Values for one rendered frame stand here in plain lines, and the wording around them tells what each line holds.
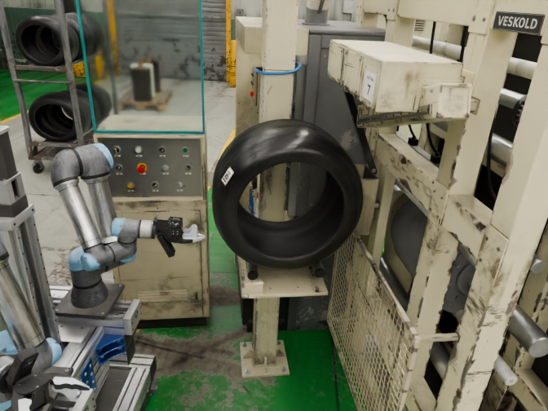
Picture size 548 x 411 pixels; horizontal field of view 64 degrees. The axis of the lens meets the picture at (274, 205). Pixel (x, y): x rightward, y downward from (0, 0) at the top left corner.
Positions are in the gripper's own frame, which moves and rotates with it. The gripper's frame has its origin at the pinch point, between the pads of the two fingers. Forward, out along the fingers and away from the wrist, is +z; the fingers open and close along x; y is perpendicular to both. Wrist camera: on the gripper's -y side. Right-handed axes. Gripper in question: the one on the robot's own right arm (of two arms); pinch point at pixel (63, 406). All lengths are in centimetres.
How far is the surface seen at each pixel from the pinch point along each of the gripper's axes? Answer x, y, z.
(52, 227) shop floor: -176, 84, -253
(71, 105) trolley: -264, -6, -336
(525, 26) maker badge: -82, -95, 71
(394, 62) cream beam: -77, -83, 41
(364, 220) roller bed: -144, -12, 25
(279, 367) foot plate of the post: -140, 87, -6
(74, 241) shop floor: -171, 84, -218
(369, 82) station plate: -82, -76, 34
